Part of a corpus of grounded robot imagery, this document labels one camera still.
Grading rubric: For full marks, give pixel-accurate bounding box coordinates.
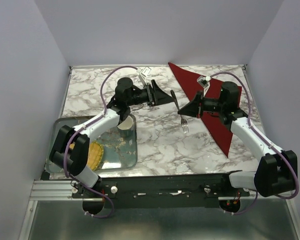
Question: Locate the red cloth napkin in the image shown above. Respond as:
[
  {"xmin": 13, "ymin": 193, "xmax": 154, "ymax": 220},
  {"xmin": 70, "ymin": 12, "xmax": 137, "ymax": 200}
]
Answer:
[{"xmin": 168, "ymin": 63, "xmax": 246, "ymax": 156}]

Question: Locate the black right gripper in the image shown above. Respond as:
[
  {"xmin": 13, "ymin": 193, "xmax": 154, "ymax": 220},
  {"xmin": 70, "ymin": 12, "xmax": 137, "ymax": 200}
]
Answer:
[{"xmin": 178, "ymin": 90, "xmax": 225, "ymax": 119}]

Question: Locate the silver fork black handle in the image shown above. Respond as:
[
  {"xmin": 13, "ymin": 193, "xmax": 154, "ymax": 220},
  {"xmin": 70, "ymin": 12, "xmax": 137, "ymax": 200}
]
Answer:
[{"xmin": 170, "ymin": 90, "xmax": 190, "ymax": 135}]

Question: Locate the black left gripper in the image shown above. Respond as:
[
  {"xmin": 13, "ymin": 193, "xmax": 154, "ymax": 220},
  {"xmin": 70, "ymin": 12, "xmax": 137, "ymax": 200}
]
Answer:
[{"xmin": 126, "ymin": 79, "xmax": 175, "ymax": 107}]

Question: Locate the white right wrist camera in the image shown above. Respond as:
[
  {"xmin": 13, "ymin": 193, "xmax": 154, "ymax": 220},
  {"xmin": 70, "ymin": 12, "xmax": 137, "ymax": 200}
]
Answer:
[{"xmin": 197, "ymin": 76, "xmax": 211, "ymax": 97}]

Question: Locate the white cup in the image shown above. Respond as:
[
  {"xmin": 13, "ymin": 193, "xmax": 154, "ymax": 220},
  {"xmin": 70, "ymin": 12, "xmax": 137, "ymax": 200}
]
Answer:
[{"xmin": 117, "ymin": 116, "xmax": 134, "ymax": 138}]

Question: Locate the aluminium frame rail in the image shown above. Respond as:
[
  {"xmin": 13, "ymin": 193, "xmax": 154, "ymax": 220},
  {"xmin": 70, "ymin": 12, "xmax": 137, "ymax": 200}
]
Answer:
[{"xmin": 30, "ymin": 175, "xmax": 255, "ymax": 201}]

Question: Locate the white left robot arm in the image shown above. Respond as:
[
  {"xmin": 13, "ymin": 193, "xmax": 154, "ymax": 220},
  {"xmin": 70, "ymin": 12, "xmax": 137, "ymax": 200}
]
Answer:
[{"xmin": 49, "ymin": 77, "xmax": 174, "ymax": 198}]

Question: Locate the floral metal tray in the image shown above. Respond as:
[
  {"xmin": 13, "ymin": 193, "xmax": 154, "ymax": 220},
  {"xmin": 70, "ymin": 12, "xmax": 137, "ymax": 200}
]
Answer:
[{"xmin": 48, "ymin": 115, "xmax": 137, "ymax": 173}]

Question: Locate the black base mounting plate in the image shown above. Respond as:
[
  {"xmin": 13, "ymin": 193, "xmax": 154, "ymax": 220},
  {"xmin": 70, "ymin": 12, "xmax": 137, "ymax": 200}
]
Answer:
[{"xmin": 70, "ymin": 173, "xmax": 249, "ymax": 216}]

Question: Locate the yellow woven coaster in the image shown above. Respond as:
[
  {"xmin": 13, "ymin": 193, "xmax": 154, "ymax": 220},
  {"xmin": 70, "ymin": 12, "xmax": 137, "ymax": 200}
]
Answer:
[{"xmin": 69, "ymin": 141, "xmax": 105, "ymax": 171}]

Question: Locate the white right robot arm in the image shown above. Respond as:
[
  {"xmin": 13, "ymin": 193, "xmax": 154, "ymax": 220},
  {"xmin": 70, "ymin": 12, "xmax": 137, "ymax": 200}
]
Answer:
[{"xmin": 178, "ymin": 81, "xmax": 298, "ymax": 197}]

